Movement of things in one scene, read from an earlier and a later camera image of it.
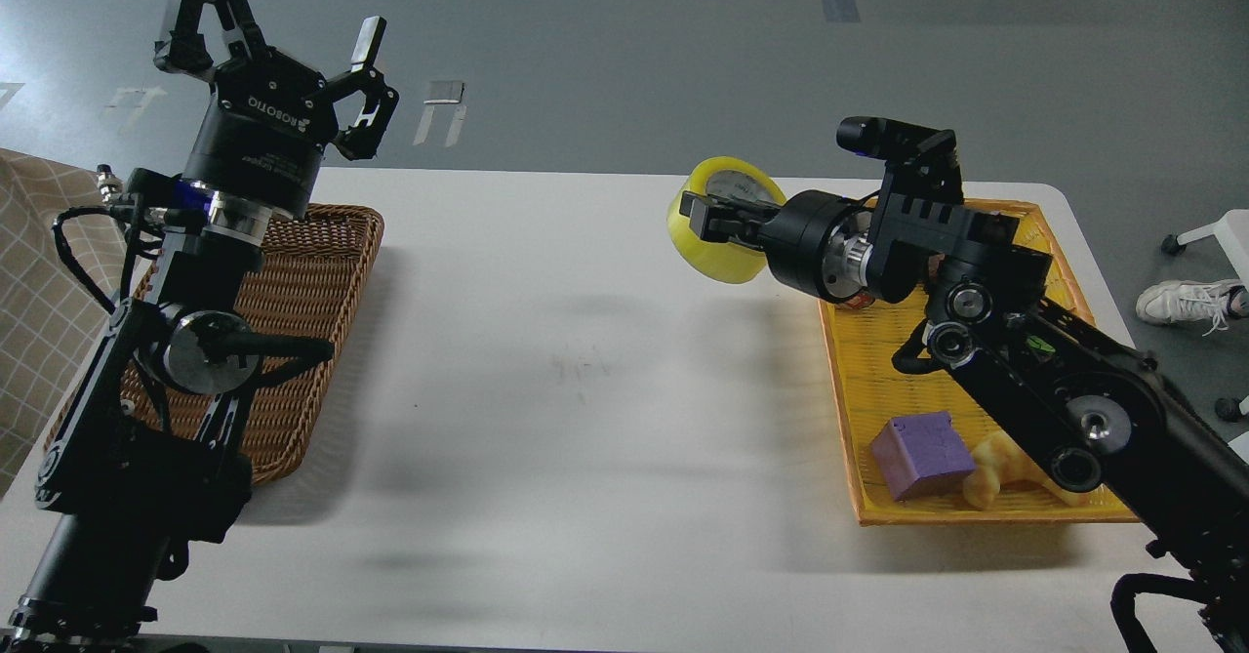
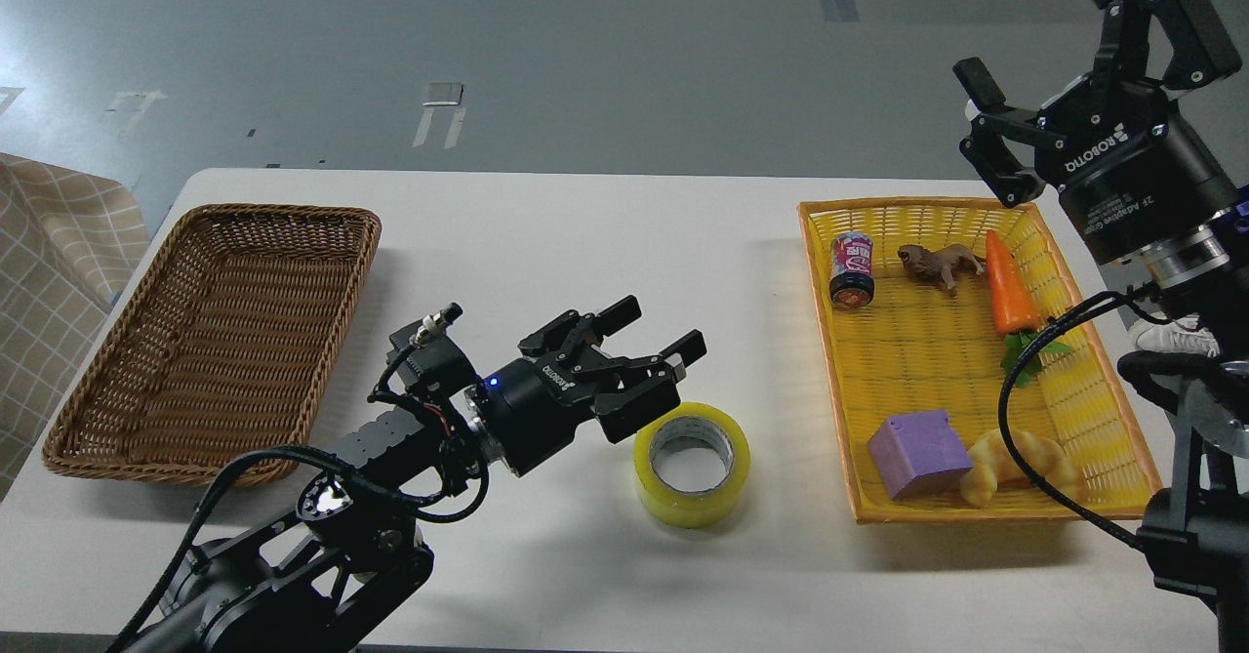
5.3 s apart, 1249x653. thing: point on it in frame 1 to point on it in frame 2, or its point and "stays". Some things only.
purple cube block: (917, 448) stays
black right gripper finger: (722, 225) to (1202, 46)
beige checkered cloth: (61, 261) stays
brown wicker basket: (314, 272) stays
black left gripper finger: (361, 140) to (651, 392)
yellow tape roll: (724, 260) to (692, 510)
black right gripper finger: (727, 208) to (988, 147)
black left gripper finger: (183, 49) to (573, 334)
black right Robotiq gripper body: (819, 242) to (1131, 171)
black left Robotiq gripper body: (262, 133) to (531, 405)
